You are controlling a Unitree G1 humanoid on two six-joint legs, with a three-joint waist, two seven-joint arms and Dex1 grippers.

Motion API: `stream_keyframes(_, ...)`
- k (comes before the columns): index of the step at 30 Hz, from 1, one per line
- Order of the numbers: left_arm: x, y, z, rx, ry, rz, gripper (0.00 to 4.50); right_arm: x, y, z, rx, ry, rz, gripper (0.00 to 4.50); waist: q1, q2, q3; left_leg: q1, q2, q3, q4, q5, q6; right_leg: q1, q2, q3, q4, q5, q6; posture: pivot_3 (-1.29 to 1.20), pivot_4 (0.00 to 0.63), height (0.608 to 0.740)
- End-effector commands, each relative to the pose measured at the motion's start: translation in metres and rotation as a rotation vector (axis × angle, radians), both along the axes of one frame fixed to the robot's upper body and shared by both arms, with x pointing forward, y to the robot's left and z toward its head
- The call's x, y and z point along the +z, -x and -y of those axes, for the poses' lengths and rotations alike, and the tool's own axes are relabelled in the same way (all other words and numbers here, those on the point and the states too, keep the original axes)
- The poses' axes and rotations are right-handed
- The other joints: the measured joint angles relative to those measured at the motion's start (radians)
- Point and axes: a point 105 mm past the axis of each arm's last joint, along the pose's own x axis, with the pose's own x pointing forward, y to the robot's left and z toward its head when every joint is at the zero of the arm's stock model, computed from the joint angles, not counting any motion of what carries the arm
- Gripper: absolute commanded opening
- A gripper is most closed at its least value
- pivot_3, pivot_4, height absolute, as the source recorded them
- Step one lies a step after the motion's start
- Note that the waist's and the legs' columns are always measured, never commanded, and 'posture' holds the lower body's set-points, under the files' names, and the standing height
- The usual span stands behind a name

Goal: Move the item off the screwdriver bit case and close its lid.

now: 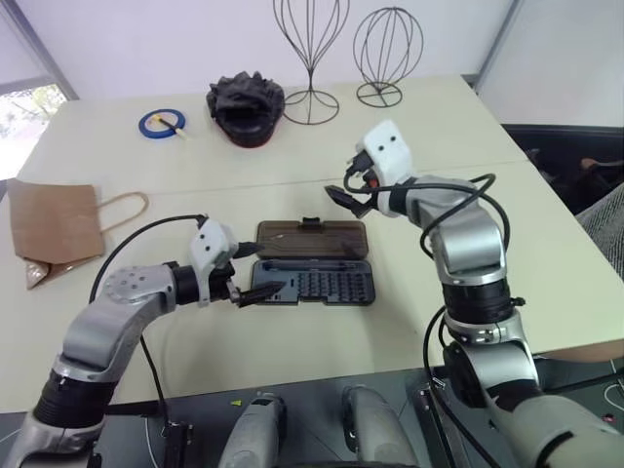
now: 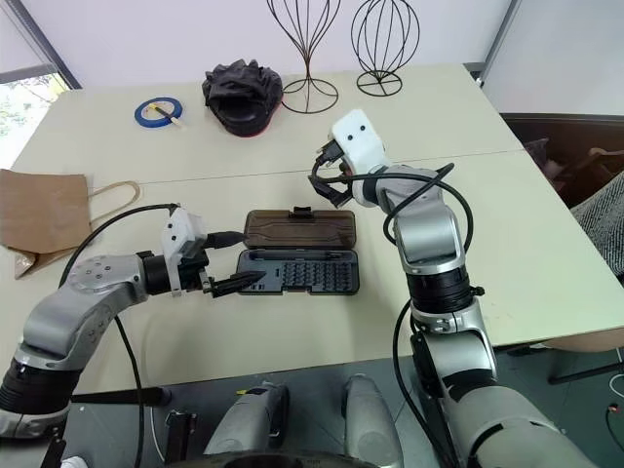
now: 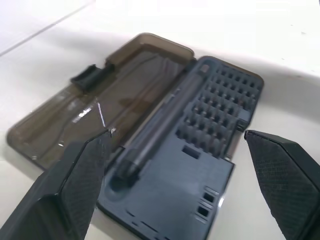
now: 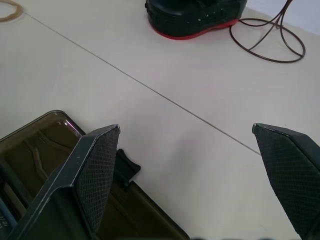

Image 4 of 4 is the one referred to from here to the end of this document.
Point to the tan rubber band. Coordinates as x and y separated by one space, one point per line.
13 13

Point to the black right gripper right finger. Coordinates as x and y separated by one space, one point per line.
287 172

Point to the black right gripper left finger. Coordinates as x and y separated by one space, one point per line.
92 172

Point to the smoky transparent bit case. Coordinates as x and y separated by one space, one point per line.
140 207

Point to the black shoe with red sole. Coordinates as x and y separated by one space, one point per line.
195 17

